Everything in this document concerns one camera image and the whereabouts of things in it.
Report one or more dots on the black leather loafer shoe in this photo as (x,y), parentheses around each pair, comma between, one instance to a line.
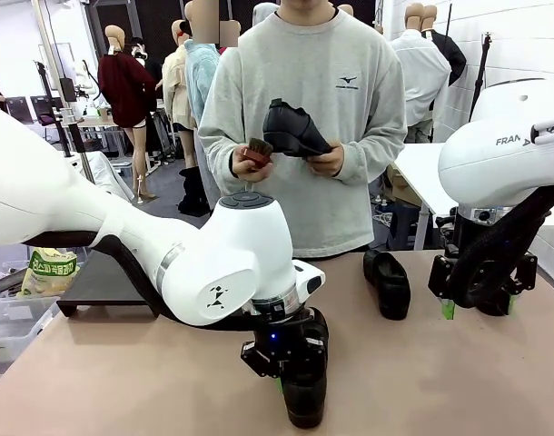
(304,404)
(290,127)
(390,290)

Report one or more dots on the mannequin in blue fleece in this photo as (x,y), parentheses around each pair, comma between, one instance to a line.
(200,77)

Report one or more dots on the person's right hand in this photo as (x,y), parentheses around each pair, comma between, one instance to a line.
(254,176)

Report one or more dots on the red-brown shoe brush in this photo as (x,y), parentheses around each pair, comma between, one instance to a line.
(255,156)

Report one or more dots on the clear plastic storage bin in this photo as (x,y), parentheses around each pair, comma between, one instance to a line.
(13,327)

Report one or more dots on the mannequin in beige jacket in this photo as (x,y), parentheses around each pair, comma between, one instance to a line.
(175,91)

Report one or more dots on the black tripod stand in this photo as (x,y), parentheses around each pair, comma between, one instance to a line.
(482,68)

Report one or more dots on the mannequin in white shirt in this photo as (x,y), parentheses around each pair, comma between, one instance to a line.
(418,77)

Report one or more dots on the black low shoe stand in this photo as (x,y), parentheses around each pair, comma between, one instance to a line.
(100,281)

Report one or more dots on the mannequin in black jacket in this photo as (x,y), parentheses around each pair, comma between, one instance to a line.
(454,59)

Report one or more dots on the black light stand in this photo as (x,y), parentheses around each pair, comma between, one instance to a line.
(67,91)

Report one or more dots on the silver metal pole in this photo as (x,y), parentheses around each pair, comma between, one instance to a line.
(87,175)

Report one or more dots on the person's left forearm grey sleeve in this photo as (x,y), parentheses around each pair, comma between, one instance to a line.
(372,159)

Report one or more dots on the mannequin in maroon dress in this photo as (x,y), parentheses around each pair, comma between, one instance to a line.
(122,91)

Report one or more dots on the white work table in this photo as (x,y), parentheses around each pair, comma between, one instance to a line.
(422,172)

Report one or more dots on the person torso grey sweatshirt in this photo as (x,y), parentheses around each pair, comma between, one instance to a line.
(304,68)

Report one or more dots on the green yellow snack bag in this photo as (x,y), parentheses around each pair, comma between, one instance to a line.
(50,272)

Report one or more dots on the mannequin in red jacket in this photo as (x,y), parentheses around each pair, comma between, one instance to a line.
(227,34)

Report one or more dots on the white draped cloth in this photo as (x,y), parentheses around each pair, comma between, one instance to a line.
(109,181)

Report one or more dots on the person's left hand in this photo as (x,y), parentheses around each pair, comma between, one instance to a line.
(329,163)

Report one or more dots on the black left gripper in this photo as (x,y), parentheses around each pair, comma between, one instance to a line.
(281,345)

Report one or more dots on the person's right forearm grey sleeve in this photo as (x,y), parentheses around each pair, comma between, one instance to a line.
(213,150)

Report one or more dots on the black boots pair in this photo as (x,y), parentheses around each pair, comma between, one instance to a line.
(193,195)

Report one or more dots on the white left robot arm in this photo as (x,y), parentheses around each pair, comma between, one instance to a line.
(54,195)

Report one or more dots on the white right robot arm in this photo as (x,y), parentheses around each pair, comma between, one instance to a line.
(486,172)

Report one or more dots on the mannequin in grey hoodie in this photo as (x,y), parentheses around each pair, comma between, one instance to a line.
(264,11)

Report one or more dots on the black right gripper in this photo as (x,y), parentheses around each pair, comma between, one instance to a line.
(470,234)

